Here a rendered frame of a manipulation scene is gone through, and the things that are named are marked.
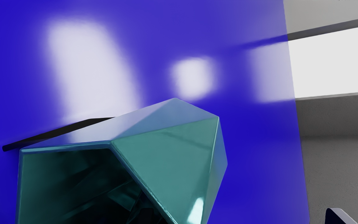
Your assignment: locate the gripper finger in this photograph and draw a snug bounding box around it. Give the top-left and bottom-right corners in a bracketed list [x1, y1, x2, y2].
[325, 208, 358, 224]

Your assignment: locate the teal faceted mug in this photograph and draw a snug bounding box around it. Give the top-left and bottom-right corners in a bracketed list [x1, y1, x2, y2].
[16, 98, 228, 224]

